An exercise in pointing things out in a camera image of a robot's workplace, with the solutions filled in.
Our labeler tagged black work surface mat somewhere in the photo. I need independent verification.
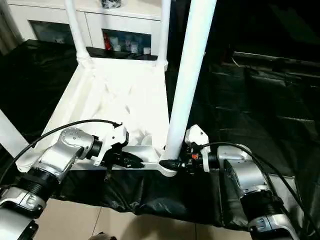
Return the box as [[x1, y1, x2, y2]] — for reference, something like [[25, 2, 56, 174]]
[[0, 38, 320, 232]]

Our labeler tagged dark patterned object on cabinet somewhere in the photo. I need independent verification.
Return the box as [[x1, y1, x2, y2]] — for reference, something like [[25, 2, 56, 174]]
[[100, 0, 124, 10]]

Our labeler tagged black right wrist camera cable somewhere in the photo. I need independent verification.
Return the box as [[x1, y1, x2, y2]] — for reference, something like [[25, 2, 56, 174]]
[[198, 141, 320, 240]]

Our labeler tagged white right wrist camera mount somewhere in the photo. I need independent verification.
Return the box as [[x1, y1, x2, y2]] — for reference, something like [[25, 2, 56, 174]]
[[184, 124, 213, 173]]

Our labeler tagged white glass door cabinet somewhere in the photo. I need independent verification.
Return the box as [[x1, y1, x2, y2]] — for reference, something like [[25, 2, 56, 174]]
[[6, 0, 169, 58]]

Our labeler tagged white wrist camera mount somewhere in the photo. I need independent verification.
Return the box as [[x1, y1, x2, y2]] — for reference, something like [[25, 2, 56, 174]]
[[184, 124, 213, 173], [93, 121, 130, 168]]

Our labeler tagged white plastic table top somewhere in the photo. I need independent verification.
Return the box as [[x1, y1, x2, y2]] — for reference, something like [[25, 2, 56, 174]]
[[14, 55, 180, 179]]

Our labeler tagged white plastic table leg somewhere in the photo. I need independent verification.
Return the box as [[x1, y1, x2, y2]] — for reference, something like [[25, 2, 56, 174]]
[[159, 0, 218, 161], [0, 109, 30, 160], [63, 0, 90, 65], [155, 0, 173, 69]]

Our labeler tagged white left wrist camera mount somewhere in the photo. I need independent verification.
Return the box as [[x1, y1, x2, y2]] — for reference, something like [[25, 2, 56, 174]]
[[93, 121, 130, 168]]

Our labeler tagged grey curtain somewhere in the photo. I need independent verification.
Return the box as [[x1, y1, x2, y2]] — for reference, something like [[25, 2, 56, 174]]
[[0, 0, 26, 56]]

